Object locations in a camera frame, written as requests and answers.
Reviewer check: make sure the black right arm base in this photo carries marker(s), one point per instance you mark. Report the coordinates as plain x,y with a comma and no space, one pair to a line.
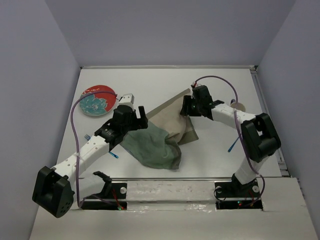
241,198

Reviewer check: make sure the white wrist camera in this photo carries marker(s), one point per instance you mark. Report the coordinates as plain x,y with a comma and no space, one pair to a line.
195,84
127,100

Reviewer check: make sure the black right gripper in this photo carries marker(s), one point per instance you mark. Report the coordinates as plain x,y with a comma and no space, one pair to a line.
187,101

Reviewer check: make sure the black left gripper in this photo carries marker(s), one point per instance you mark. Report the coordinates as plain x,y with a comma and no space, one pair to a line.
140,124

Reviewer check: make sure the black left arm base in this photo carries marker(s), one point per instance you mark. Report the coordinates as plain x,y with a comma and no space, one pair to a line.
110,192

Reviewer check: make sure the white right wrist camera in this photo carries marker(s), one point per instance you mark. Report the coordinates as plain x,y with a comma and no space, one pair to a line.
195,84

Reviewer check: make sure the purple mug cream inside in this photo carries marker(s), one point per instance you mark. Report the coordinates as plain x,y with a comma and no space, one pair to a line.
237,105

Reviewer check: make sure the blue metallic fork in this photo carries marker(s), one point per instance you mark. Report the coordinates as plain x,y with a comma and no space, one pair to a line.
87,137

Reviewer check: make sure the blue metallic spoon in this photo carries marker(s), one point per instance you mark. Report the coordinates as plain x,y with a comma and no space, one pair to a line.
232,146

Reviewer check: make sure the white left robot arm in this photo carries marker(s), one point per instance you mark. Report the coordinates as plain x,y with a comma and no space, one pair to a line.
58,187

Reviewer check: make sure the red floral plate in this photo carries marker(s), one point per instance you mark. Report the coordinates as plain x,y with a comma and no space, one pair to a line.
100,103

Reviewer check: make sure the green beige patchwork cloth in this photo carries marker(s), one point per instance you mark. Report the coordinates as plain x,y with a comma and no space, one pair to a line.
158,146

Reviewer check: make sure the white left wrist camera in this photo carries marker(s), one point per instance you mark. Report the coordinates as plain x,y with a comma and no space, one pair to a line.
127,100

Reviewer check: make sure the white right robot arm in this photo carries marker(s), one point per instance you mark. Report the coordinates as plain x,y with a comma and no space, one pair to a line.
257,135

